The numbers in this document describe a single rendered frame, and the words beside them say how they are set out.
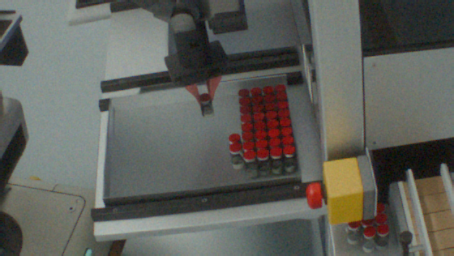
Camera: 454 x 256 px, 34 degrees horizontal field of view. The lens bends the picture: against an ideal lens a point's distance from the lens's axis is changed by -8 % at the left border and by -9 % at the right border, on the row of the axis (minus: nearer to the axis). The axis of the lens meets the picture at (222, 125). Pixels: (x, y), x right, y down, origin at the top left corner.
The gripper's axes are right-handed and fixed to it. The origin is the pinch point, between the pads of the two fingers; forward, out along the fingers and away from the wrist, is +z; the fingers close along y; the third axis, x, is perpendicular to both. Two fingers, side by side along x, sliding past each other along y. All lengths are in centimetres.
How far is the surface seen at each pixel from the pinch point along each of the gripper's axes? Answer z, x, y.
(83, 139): 93, 106, -32
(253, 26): 6.6, 24.8, 16.7
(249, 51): 3.4, 13.0, 12.3
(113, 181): 6.3, -6.8, -20.3
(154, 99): 4.7, 9.5, -8.2
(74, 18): 13, 61, -20
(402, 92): -17.2, -31.8, 24.4
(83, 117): 93, 118, -30
